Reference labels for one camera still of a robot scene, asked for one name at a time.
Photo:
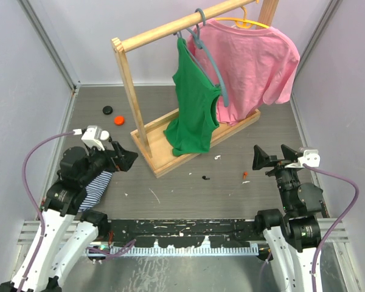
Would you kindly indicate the yellow clothes hanger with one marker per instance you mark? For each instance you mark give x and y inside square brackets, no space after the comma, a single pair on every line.
[264,21]

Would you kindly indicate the green tank top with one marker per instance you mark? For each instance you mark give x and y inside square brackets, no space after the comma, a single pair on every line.
[191,131]

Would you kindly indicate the orange earbud case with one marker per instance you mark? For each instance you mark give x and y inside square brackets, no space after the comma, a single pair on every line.
[119,120]

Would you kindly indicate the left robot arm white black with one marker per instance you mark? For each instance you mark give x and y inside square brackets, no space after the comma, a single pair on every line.
[48,261]

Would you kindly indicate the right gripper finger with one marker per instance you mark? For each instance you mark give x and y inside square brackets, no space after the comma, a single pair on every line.
[260,159]
[289,154]

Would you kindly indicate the blue white striped cloth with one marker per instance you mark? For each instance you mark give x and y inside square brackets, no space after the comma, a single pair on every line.
[95,190]

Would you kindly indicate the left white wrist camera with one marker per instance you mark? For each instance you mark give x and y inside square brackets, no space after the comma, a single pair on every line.
[94,136]

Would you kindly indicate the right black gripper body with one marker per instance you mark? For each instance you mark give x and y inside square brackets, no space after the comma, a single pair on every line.
[283,174]

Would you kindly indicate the pink t-shirt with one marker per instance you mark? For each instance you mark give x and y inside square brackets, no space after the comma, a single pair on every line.
[257,66]

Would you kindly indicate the grey slotted cable duct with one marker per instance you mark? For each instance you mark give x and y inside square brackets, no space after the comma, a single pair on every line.
[201,251]

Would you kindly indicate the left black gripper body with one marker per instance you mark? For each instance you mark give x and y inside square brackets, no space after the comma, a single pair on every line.
[102,160]

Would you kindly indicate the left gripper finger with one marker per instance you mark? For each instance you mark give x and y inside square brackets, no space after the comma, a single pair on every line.
[118,150]
[126,160]

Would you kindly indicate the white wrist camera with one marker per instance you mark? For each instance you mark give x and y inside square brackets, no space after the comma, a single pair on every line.
[94,136]
[309,157]

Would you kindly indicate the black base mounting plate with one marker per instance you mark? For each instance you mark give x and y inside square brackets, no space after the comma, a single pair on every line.
[228,233]

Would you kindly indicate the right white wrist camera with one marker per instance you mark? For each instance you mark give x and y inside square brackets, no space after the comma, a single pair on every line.
[309,157]

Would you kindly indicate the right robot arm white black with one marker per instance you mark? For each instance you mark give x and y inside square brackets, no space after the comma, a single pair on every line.
[293,233]

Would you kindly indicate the grey-blue clothes hanger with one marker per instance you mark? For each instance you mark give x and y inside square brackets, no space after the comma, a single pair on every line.
[200,45]

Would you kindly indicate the black earbud case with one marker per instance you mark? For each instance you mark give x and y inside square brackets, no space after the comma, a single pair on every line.
[107,110]

